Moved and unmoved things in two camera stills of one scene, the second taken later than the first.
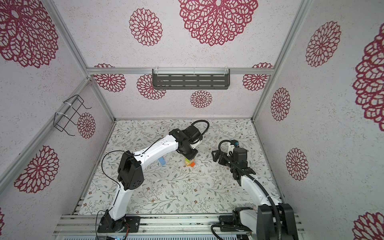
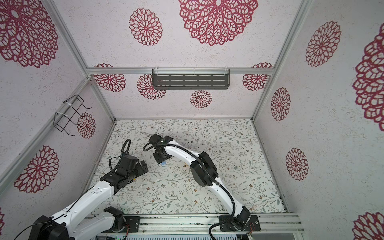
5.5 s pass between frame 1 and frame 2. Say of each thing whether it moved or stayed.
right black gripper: moved
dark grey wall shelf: stayed
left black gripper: moved
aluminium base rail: stayed
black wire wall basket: stayed
